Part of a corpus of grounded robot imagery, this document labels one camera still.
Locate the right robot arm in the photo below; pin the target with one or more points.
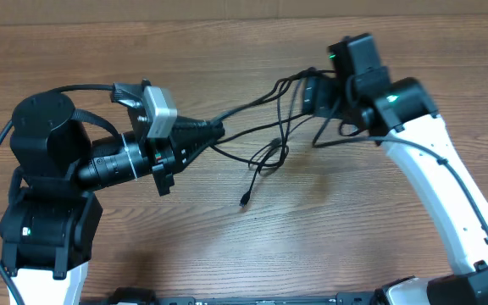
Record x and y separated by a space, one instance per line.
403 119

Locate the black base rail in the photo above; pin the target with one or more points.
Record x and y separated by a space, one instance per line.
265 300

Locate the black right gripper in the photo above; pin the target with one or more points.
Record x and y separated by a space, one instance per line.
314 97

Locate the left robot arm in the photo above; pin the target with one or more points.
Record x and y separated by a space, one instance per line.
65 155

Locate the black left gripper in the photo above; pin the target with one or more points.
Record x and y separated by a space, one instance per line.
168 159

